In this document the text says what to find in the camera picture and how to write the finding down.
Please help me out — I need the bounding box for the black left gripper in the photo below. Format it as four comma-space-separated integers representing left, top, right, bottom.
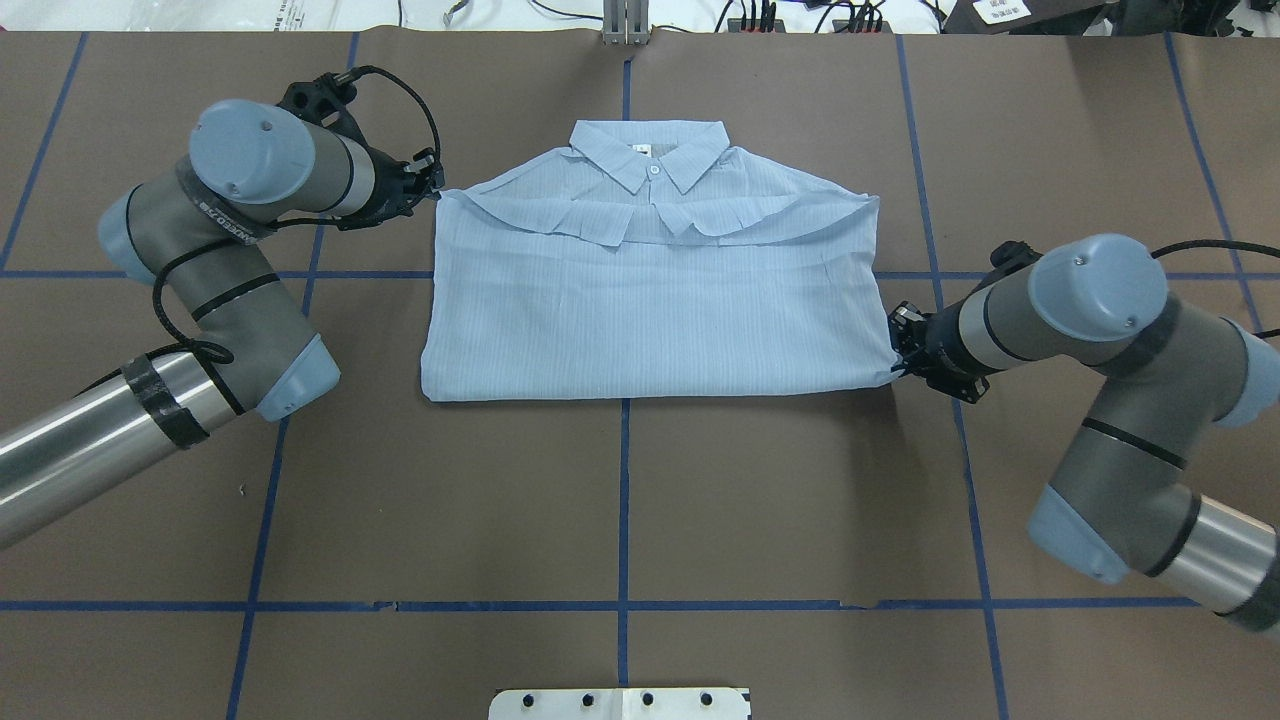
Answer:
340, 149, 445, 231

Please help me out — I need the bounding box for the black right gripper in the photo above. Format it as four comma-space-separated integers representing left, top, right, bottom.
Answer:
888, 301, 993, 404

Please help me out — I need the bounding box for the light blue button-up shirt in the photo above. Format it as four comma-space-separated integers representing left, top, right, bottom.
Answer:
420, 120, 900, 404

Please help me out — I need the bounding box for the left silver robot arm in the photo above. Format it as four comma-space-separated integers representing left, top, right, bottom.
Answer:
3, 85, 443, 547

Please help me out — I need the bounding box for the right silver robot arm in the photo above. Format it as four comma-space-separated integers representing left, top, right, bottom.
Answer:
887, 233, 1279, 639

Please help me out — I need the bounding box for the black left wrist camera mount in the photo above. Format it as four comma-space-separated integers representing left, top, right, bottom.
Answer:
276, 70, 365, 143

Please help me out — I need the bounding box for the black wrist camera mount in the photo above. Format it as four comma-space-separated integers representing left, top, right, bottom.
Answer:
983, 241, 1043, 284
276, 70, 365, 143

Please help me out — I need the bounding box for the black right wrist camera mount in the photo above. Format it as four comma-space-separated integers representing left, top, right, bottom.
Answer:
983, 241, 1043, 284

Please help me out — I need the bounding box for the aluminium frame post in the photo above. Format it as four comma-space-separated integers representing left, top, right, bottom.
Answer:
602, 0, 652, 46

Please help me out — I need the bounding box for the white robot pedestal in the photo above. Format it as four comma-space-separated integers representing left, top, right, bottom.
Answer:
486, 687, 753, 719

